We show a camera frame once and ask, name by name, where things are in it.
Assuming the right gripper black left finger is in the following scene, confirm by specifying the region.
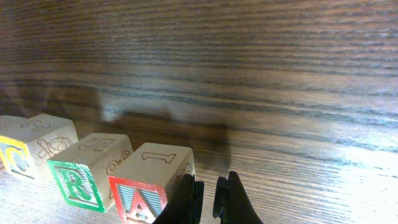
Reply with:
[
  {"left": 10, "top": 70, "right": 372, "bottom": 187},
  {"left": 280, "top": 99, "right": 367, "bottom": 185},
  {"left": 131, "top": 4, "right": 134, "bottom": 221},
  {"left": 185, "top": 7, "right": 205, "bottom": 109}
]
[{"left": 153, "top": 174, "right": 204, "bottom": 224}]

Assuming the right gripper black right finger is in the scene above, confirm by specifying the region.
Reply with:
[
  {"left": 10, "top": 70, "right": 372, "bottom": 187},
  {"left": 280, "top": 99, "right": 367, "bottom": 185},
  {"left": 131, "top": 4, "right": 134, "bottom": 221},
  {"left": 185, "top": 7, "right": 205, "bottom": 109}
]
[{"left": 212, "top": 171, "right": 263, "bottom": 224}]

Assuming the red A block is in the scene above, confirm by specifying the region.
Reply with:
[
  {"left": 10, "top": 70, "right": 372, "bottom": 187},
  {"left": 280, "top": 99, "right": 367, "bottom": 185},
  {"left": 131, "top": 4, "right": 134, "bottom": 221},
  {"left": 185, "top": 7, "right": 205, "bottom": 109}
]
[{"left": 108, "top": 142, "right": 195, "bottom": 223}]

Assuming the green R block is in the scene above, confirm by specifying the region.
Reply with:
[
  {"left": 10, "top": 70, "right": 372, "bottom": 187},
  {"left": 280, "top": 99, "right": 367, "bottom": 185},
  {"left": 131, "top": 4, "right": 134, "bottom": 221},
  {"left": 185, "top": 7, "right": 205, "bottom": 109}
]
[{"left": 47, "top": 133, "right": 133, "bottom": 213}]

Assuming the yellow C block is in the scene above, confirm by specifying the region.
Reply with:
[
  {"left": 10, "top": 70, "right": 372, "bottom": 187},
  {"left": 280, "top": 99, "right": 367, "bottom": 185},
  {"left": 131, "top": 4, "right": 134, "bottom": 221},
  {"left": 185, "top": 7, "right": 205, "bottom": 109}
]
[{"left": 1, "top": 114, "right": 78, "bottom": 184}]

